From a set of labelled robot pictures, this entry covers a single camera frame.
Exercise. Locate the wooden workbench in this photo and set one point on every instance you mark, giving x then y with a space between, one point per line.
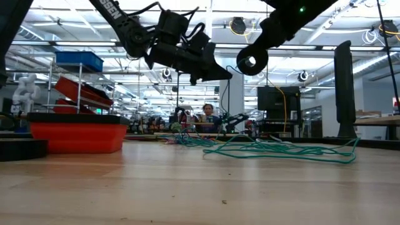
378 121

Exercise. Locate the ceiling light strip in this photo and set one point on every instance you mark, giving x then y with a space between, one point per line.
87 44

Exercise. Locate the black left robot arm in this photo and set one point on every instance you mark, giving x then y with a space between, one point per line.
118 18

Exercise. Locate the red storage bin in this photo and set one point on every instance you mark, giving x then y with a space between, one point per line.
72 89
62 107

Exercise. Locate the black vertical pole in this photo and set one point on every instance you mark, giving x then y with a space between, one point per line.
267 81

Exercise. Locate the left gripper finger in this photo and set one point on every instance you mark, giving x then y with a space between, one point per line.
218 73

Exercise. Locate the black monitor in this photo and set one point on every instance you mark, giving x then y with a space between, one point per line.
275 98

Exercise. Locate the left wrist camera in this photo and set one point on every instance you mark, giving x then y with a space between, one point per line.
198 42

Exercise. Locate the black gantry frame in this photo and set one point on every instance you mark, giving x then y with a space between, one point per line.
177 97

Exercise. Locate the black thin pole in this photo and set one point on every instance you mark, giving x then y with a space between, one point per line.
389 53

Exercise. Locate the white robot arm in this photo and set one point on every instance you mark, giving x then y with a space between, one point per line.
26 90

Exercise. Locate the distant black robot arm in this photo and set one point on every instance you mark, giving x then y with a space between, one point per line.
234 120

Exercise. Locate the white building column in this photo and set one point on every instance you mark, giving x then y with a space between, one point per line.
237 100

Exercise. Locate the metal shelf rack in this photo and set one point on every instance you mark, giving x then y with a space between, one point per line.
80 87

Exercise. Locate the black tall stand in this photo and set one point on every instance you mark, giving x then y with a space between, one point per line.
345 93

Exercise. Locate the red and black box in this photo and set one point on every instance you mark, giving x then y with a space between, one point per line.
78 137

